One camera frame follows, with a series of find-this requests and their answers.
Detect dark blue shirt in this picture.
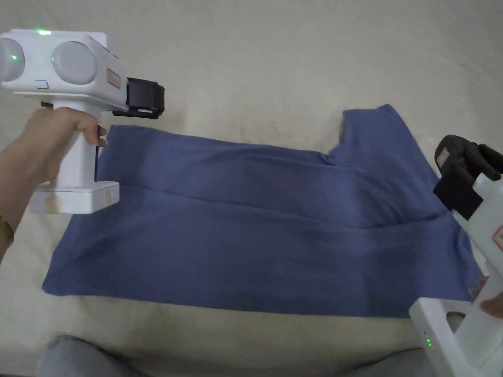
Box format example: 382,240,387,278
41,103,485,319

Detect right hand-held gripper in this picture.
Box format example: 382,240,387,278
408,134,503,377

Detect person's legs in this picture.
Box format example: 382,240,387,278
36,334,433,377

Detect person's left hand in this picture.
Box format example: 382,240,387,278
0,106,108,230

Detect bed with beige sheet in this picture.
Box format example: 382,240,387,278
0,0,503,377

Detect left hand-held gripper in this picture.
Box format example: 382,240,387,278
0,28,166,215

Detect person's right hand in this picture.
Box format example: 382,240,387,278
469,276,503,318

